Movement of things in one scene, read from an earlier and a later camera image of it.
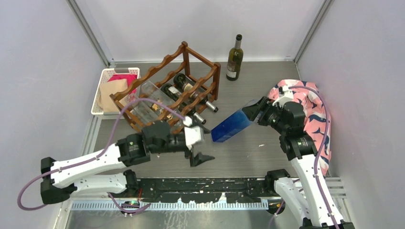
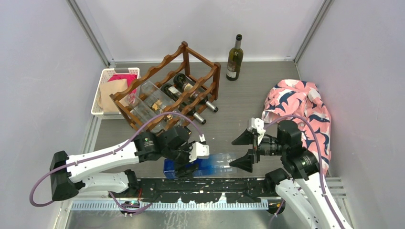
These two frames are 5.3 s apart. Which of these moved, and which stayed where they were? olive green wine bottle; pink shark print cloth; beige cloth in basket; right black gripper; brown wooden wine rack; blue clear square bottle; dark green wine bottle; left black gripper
Moved: blue clear square bottle; left black gripper; right black gripper
Stayed: olive green wine bottle; brown wooden wine rack; dark green wine bottle; beige cloth in basket; pink shark print cloth
